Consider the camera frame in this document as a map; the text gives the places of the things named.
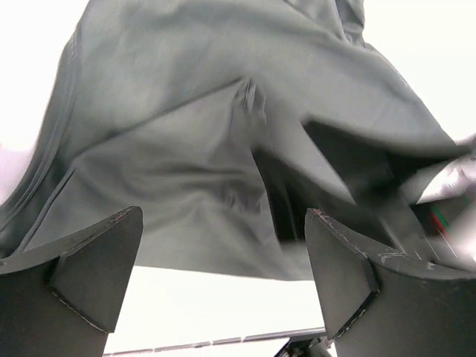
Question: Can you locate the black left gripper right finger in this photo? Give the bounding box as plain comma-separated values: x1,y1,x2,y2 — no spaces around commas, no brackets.
305,209,475,356

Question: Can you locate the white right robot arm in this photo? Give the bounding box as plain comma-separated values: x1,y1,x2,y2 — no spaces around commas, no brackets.
254,122,475,260

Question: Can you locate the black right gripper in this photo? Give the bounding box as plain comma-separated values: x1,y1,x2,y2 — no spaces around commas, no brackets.
252,122,446,260

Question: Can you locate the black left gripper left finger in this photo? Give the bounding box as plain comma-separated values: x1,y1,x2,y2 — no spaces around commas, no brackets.
1,207,143,357

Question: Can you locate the dark grey t-shirt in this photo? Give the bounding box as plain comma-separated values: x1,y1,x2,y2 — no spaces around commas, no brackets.
1,1,469,280

